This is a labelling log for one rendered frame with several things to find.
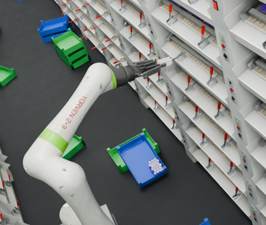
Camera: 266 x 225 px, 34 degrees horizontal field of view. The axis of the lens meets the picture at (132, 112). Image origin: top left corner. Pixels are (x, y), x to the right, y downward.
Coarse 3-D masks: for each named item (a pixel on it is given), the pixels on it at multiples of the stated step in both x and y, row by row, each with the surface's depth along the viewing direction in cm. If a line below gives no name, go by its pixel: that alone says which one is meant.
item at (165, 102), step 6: (138, 78) 310; (144, 84) 302; (150, 84) 295; (150, 90) 295; (156, 90) 292; (156, 96) 288; (162, 96) 285; (162, 102) 282; (168, 102) 275; (168, 108) 276; (174, 114) 270; (174, 120) 273
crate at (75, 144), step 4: (76, 136) 321; (72, 140) 326; (76, 140) 325; (80, 140) 314; (72, 144) 323; (76, 144) 321; (80, 144) 315; (84, 144) 318; (68, 148) 321; (72, 148) 311; (76, 148) 314; (80, 148) 317; (64, 152) 319; (68, 152) 310; (72, 152) 313; (76, 152) 315; (64, 156) 309; (68, 156) 311
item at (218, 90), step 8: (168, 32) 217; (160, 40) 218; (168, 40) 217; (168, 48) 216; (176, 48) 213; (168, 56) 219; (176, 56) 209; (184, 64) 203; (192, 64) 200; (192, 72) 197; (200, 72) 194; (200, 80) 191; (208, 88) 186; (216, 88) 183; (224, 88) 181; (216, 96) 183; (224, 96) 178; (224, 104) 181
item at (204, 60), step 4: (172, 36) 216; (172, 40) 218; (176, 40) 213; (172, 44) 215; (180, 44) 209; (184, 44) 207; (180, 48) 209; (184, 48) 207; (188, 48) 204; (192, 52) 201; (196, 52) 199; (188, 56) 203; (192, 56) 201; (196, 56) 198; (200, 56) 196; (196, 60) 198; (200, 60) 197; (204, 60) 193; (200, 64) 195; (208, 64) 191; (212, 64) 189; (216, 68) 186; (216, 72) 188; (220, 72) 184
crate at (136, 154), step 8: (144, 136) 286; (128, 144) 287; (136, 144) 289; (144, 144) 288; (120, 152) 286; (128, 152) 287; (136, 152) 286; (144, 152) 285; (152, 152) 285; (128, 160) 284; (136, 160) 283; (144, 160) 282; (160, 160) 275; (128, 168) 278; (136, 168) 280; (144, 168) 279; (136, 176) 277; (144, 176) 277; (152, 176) 276; (160, 176) 275; (144, 184) 272
